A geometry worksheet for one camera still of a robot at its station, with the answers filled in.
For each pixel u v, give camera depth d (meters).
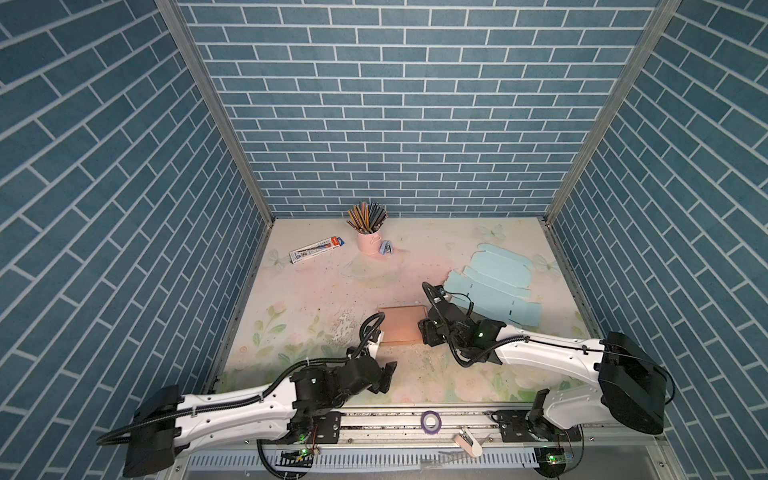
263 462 0.69
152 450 0.42
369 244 1.06
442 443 0.72
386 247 1.08
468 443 0.70
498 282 1.03
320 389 0.56
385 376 0.69
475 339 0.61
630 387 0.43
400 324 0.82
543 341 0.51
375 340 0.69
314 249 1.08
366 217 1.05
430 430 0.73
